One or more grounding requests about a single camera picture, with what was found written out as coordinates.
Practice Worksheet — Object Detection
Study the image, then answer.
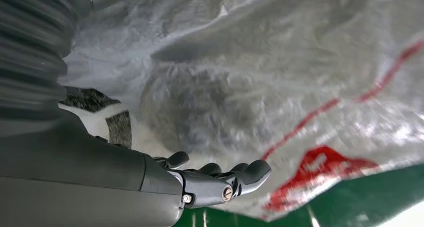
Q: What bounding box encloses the bright green conveyor belt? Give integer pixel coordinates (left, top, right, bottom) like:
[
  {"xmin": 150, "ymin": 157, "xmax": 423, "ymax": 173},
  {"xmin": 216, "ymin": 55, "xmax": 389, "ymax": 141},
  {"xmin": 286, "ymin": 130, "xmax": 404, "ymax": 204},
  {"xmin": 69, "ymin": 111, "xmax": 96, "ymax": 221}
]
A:
[{"xmin": 172, "ymin": 164, "xmax": 424, "ymax": 227}]

